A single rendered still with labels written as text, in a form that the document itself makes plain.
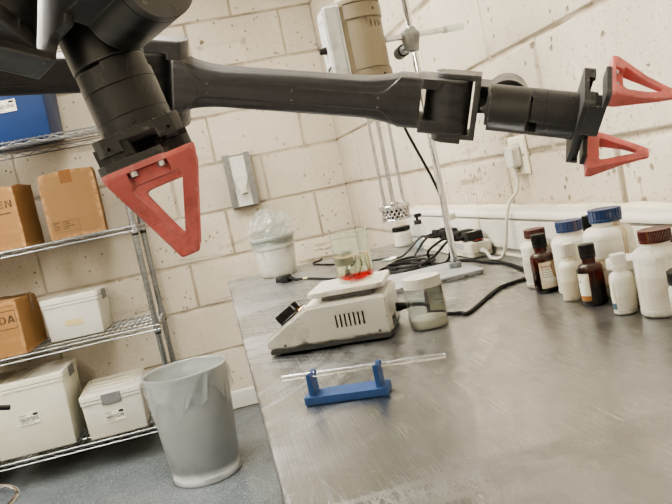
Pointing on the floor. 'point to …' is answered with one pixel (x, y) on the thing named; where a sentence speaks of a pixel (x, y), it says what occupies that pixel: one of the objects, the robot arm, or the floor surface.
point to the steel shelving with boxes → (19, 239)
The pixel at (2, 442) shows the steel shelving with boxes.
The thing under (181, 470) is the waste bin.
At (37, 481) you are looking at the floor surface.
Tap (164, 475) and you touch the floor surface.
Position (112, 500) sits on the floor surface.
